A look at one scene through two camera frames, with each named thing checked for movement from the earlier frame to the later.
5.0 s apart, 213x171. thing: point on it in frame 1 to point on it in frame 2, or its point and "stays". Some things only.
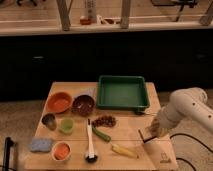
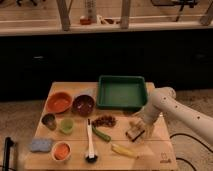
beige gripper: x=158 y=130 to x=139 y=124
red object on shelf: x=85 y=21 stays
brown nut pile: x=105 y=121 stays
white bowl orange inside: x=61 y=151 stays
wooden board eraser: x=146 y=135 to x=135 y=134
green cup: x=66 y=125 stays
